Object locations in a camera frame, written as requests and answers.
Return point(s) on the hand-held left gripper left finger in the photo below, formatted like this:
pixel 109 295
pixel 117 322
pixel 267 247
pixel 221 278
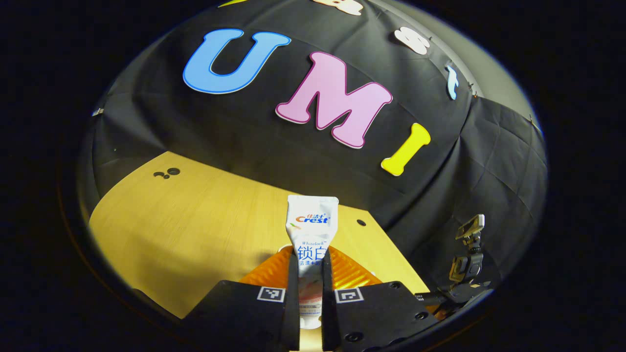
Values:
pixel 292 313

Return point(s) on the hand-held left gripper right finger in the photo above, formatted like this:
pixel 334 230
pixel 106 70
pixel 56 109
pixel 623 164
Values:
pixel 328 313

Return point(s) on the white toothpaste tube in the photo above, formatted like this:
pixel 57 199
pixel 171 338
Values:
pixel 312 230

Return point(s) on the black backdrop cloth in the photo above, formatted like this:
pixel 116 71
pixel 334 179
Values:
pixel 244 127

